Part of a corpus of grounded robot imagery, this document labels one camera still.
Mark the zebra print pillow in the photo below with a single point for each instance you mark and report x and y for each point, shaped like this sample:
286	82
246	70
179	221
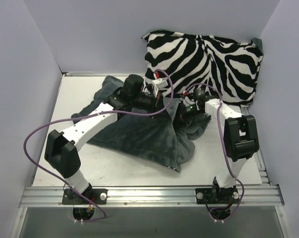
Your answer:
192	61

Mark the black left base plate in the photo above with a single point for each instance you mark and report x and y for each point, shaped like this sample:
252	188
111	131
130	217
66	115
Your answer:
96	195

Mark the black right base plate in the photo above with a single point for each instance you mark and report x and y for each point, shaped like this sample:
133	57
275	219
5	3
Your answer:
217	196

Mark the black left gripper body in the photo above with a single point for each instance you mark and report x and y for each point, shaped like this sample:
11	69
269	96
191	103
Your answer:
158	104

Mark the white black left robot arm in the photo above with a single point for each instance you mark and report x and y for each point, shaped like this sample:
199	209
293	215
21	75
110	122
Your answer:
62	148

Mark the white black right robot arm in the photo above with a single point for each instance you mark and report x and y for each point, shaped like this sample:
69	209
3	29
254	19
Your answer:
238	134

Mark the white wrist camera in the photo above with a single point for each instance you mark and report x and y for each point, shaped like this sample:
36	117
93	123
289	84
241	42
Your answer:
159	82
188	98

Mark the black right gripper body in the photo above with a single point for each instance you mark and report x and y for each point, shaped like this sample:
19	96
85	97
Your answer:
180	112

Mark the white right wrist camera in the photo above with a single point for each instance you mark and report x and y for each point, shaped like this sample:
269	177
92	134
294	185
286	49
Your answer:
188	98

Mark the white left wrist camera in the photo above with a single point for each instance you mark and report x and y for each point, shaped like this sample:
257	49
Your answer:
159	82

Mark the aluminium front rail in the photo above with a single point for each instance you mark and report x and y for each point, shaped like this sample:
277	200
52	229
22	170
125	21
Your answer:
177	196

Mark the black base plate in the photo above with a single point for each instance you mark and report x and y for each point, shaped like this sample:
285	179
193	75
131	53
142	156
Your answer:
217	196
96	195

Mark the aluminium back rail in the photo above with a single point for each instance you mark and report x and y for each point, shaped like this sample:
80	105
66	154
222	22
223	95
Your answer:
78	74

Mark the grey zebra pillowcase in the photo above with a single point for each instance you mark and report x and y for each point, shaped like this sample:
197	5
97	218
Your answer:
164	139

